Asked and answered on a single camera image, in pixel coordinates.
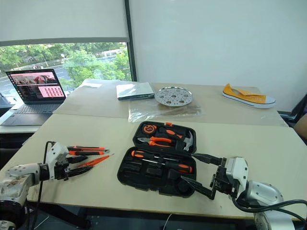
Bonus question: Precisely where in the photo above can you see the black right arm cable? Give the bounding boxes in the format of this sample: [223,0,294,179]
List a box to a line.
[231,191,307,214]

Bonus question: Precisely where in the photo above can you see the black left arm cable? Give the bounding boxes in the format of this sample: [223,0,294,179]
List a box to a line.
[30,141,56,230]

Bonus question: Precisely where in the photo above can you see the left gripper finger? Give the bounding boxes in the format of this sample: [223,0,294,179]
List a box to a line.
[68,166,94,179]
[67,155,89,165]

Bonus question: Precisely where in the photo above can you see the thin white cable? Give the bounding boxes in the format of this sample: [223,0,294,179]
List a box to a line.
[165,212,174,230]

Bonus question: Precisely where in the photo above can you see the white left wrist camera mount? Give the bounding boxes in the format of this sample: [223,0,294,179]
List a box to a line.
[45,142,70,169]

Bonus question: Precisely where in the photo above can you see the black office chair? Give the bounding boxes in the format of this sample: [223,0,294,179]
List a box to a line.
[277,92,307,128]

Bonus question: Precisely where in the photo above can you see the claw hammer black orange handle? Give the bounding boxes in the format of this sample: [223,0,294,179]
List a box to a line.
[158,126,194,152]

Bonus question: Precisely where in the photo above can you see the yellow canvas sneaker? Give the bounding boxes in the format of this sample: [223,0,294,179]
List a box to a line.
[222,83,277,109]

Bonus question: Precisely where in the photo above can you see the black plastic tool case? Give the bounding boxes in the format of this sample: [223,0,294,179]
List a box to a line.
[117,121,198,198]

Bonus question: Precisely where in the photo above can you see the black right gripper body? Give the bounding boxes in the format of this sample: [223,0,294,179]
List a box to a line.
[209,158,241,198]

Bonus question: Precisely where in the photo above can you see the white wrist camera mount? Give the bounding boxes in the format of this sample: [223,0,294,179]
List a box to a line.
[45,142,70,169]
[225,156,249,193]

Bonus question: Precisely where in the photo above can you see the dark window frame post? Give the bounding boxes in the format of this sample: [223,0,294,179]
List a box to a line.
[124,0,138,82]

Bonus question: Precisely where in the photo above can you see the white roller blind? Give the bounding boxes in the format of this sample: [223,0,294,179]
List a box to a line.
[0,0,130,47]

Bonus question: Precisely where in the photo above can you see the orange black tape measure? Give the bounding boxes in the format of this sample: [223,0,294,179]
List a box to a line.
[142,124,158,135]

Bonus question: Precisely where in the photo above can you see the grey book in plastic wrap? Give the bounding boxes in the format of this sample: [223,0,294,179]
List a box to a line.
[116,81,155,101]

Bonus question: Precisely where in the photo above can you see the clear plastic bag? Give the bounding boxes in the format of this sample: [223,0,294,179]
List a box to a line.
[128,98,205,123]

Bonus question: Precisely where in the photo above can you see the round perforated metal plate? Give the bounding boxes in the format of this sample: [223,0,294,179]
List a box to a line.
[154,86,193,106]

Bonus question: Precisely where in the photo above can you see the orange black utility knife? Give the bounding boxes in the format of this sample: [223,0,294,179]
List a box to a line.
[68,149,111,156]

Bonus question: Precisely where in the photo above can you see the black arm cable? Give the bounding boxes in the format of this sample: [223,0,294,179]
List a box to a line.
[231,191,307,214]
[30,141,56,230]

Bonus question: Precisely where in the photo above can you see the orange test pen screwdriver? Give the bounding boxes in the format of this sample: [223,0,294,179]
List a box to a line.
[77,153,115,168]

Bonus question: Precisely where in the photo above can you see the orange handled pliers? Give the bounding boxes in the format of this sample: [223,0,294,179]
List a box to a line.
[137,136,174,148]

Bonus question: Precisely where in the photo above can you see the open black laptop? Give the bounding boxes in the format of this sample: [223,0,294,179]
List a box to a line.
[0,68,67,127]

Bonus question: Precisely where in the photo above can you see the slim orange black hand tool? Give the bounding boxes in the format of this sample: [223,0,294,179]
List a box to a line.
[67,145,106,151]

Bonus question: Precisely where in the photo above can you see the orange black screwdriver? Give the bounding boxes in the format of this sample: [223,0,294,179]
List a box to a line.
[141,158,193,174]
[130,149,183,162]

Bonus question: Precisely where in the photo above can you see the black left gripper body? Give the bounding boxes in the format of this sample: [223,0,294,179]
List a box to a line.
[54,154,71,182]

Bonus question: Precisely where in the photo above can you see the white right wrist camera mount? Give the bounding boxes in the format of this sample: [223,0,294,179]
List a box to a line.
[225,156,249,193]

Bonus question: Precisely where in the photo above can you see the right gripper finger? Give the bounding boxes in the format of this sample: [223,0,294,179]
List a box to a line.
[192,153,227,166]
[180,175,217,201]

